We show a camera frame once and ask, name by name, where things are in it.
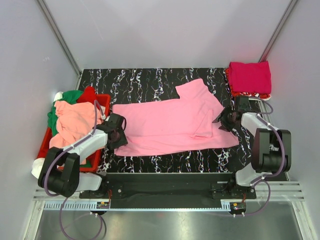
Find pink t shirt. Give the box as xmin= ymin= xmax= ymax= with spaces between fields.
xmin=112 ymin=78 xmax=239 ymax=157

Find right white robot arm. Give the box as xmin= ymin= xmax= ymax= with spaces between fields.
xmin=212 ymin=95 xmax=292 ymax=199

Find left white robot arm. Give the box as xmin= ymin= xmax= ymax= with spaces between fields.
xmin=38 ymin=113 xmax=128 ymax=198

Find red plastic bin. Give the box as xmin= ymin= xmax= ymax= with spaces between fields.
xmin=37 ymin=94 xmax=110 ymax=172

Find folded red white t shirt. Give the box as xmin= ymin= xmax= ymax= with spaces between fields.
xmin=224 ymin=68 xmax=271 ymax=101

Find salmon t shirt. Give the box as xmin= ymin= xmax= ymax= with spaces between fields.
xmin=49 ymin=101 xmax=102 ymax=148

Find folded magenta t shirt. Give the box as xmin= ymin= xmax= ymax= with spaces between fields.
xmin=229 ymin=61 xmax=272 ymax=94

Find red t shirt in bin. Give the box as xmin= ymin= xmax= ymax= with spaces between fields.
xmin=76 ymin=86 xmax=98 ymax=104

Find black marble pattern mat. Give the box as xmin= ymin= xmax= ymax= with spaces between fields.
xmin=76 ymin=67 xmax=281 ymax=174

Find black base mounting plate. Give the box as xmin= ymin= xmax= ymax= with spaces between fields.
xmin=79 ymin=173 xmax=257 ymax=200

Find green t shirt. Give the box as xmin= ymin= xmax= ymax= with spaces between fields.
xmin=47 ymin=90 xmax=92 ymax=168

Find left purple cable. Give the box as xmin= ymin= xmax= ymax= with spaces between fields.
xmin=42 ymin=99 xmax=108 ymax=240

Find white cable duct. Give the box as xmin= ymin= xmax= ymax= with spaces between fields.
xmin=44 ymin=200 xmax=231 ymax=212

